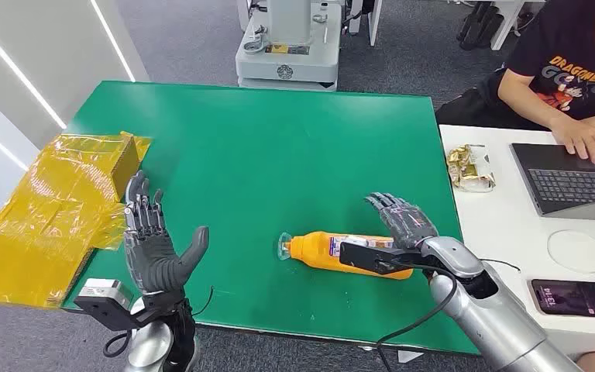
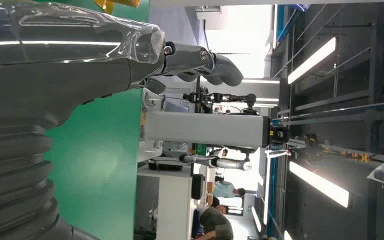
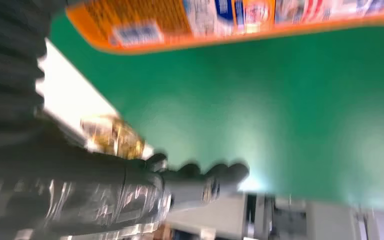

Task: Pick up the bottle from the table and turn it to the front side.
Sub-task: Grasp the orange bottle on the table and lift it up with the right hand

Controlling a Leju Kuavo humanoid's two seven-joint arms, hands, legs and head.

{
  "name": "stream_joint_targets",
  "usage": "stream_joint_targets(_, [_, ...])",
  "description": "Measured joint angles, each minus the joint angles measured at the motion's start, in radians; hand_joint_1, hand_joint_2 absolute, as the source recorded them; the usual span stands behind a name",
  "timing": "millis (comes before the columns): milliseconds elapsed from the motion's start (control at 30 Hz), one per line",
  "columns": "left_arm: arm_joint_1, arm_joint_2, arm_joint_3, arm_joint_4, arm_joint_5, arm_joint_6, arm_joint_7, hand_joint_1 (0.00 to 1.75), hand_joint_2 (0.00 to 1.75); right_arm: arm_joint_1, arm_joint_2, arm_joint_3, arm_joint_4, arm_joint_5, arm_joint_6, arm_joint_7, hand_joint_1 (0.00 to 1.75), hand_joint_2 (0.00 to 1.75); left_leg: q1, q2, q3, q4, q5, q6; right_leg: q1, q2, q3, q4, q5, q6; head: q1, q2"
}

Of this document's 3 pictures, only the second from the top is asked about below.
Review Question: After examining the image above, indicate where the person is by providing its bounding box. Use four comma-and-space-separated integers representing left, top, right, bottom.
213, 176, 247, 200
211, 196, 230, 215
191, 206, 235, 240

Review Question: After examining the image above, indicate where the blue column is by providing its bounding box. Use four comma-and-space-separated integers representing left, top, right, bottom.
265, 154, 280, 238

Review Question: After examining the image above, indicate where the black camera head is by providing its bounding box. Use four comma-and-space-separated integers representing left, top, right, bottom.
270, 124, 291, 146

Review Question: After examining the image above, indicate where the ceiling light bar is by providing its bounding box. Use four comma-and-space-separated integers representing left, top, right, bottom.
287, 36, 337, 85

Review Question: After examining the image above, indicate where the white cabinet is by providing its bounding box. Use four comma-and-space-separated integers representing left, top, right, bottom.
136, 164, 194, 240

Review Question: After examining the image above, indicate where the black flat device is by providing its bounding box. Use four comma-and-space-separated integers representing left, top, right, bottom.
147, 158, 184, 172

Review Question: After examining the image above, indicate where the yellow taped cardboard box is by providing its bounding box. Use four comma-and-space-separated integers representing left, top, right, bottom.
94, 0, 142, 15

